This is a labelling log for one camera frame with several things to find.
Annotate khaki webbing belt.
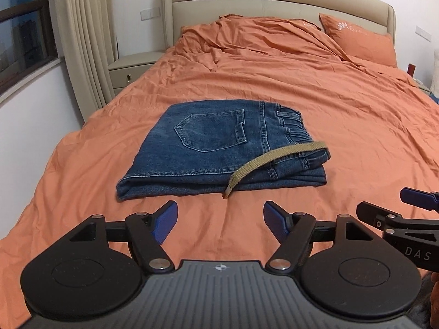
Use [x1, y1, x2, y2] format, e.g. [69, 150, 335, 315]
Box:
[222, 140, 330, 199]

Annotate blue denim jeans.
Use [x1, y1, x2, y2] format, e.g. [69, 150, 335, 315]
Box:
[116, 100, 330, 200]

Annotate orange duvet cover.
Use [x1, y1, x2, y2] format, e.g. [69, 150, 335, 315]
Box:
[1, 15, 438, 328]

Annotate red cup on nightstand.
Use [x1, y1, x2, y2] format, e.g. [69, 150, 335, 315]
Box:
[407, 63, 416, 76]

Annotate orange pillow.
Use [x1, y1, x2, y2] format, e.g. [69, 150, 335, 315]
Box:
[319, 13, 397, 68]

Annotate beige bedside nightstand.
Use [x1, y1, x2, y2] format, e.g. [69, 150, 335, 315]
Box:
[109, 51, 164, 95]

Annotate dark framed window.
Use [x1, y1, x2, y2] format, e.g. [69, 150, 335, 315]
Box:
[0, 0, 58, 94]

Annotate beige pleated curtain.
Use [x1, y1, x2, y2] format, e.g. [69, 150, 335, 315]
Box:
[54, 0, 118, 121]

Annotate beige upholstered headboard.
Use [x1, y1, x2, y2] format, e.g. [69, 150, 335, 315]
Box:
[161, 0, 396, 47]

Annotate white wall socket right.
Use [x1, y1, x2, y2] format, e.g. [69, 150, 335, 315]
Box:
[415, 25, 432, 42]

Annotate white wall switch plate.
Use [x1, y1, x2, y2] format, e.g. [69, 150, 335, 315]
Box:
[140, 7, 161, 21]

